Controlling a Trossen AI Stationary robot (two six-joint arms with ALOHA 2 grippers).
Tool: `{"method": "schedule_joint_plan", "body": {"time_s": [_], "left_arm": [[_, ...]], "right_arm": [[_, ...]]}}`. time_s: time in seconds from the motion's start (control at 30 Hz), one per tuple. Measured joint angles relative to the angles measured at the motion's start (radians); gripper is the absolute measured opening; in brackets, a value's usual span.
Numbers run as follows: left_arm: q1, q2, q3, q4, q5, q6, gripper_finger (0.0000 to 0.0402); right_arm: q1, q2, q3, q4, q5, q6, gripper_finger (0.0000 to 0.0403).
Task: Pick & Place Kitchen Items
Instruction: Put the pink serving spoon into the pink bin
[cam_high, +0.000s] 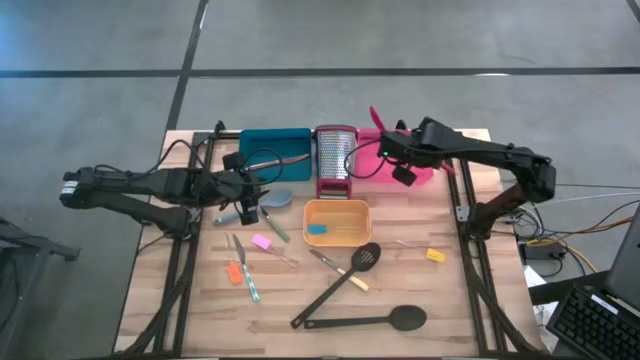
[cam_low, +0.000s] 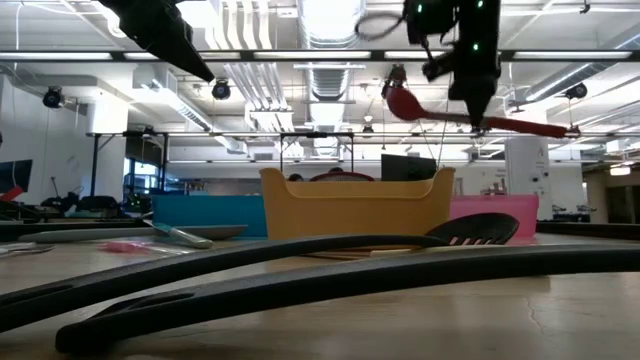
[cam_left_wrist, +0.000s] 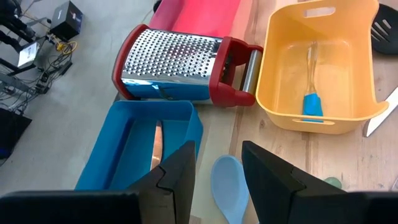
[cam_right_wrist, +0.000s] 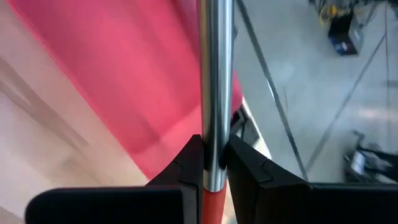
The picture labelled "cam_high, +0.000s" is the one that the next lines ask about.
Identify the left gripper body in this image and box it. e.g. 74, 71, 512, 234
199, 168, 262, 206

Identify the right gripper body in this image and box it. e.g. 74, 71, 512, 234
382, 128, 432, 169

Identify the small pink silicone spatula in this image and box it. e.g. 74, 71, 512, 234
250, 233, 301, 269

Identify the green-handled table knife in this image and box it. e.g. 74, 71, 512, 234
257, 203, 292, 244

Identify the small orange silicone spatula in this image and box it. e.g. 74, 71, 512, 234
224, 232, 245, 287

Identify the all-steel table knife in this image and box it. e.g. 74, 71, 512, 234
244, 153, 312, 172

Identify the small blue silicone spatula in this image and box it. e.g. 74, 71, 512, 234
306, 223, 361, 236

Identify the teal-patterned handle table knife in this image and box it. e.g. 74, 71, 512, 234
231, 233, 262, 305

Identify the black slotted turner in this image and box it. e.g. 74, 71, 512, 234
290, 241, 383, 331

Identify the small yellow silicone spatula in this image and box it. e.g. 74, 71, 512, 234
394, 238, 448, 265

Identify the cream-handled table knife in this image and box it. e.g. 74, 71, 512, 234
308, 248, 371, 293

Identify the black solid nylon spoon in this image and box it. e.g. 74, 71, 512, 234
303, 304, 429, 333

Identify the pink plastic bin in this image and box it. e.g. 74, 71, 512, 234
355, 127, 435, 186

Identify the red steel box grater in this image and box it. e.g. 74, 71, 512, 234
313, 124, 359, 200

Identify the teal plastic bin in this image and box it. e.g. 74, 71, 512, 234
238, 127, 314, 182

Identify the yellow plastic bin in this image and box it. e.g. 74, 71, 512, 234
302, 198, 373, 248

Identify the black power strip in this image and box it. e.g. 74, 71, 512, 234
518, 241, 567, 262

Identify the white paper sheet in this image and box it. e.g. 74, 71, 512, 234
523, 264, 561, 354

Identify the black metal stand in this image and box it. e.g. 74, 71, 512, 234
0, 215, 81, 360

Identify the black desk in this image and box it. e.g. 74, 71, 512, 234
527, 269, 640, 360

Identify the grey laptop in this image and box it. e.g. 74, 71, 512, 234
603, 202, 640, 312

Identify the black computer keyboard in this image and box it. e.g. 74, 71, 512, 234
545, 283, 640, 360

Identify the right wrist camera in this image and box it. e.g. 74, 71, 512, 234
391, 164, 418, 188

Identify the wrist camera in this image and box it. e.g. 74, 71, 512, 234
222, 151, 246, 172
391, 164, 418, 188

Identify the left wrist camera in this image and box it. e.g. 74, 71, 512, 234
222, 151, 246, 172

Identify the black left camera cable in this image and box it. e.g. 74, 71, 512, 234
243, 147, 285, 185

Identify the black camera cable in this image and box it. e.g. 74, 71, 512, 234
243, 147, 285, 185
343, 138, 390, 180

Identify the black aluminium rig frame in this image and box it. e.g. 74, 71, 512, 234
112, 119, 544, 359

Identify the black right camera cable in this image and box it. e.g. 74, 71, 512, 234
343, 138, 390, 180

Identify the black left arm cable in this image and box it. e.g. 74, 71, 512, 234
92, 138, 211, 176

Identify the yellow cable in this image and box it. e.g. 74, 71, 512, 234
524, 217, 636, 274

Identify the white cable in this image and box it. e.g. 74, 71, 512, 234
549, 191, 640, 205

